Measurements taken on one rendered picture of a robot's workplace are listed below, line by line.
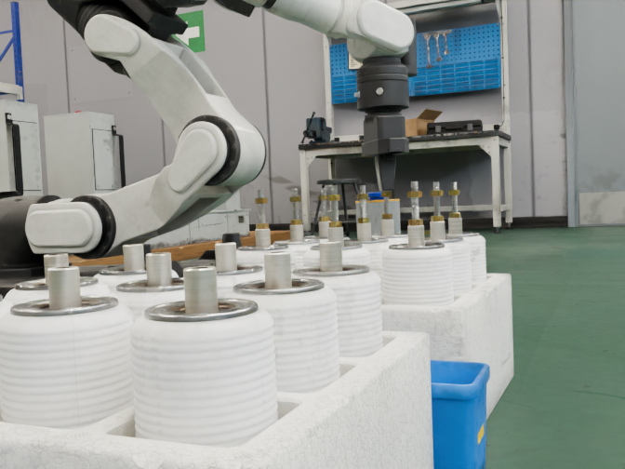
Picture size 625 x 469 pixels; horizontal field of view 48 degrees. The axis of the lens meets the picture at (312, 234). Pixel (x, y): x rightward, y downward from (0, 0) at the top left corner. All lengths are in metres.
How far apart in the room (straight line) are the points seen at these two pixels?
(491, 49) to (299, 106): 1.82
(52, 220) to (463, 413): 1.10
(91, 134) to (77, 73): 4.47
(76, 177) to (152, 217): 2.25
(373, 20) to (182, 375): 0.84
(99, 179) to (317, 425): 3.31
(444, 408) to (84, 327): 0.42
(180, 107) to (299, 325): 1.01
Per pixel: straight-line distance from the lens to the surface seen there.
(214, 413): 0.45
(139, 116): 7.62
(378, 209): 1.38
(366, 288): 0.66
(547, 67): 6.16
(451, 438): 0.80
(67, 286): 0.54
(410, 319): 0.91
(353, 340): 0.66
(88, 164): 3.72
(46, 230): 1.66
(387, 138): 1.18
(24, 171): 3.37
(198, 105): 1.48
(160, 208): 1.51
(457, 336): 0.89
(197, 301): 0.47
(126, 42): 1.56
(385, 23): 1.20
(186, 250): 4.10
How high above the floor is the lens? 0.32
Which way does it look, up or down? 3 degrees down
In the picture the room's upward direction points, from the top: 2 degrees counter-clockwise
